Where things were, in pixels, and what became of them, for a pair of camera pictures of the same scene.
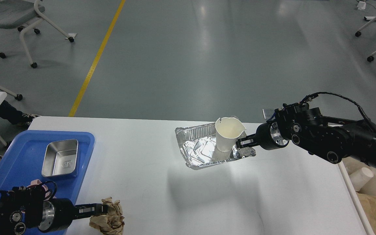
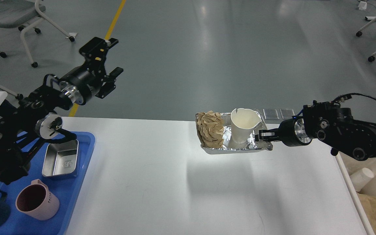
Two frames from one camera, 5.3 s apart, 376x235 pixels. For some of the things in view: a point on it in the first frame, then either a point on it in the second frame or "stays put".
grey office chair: [24, 14] stays put
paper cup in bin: [360, 178] stays put
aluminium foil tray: [197, 144] -> [252, 144]
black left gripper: [57, 213] -> [83, 83]
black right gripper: [268, 137] -> [292, 133]
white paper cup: [228, 130] -> [243, 120]
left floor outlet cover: [267, 113] stays put
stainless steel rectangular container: [60, 157] stays put
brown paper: [112, 223] -> [211, 125]
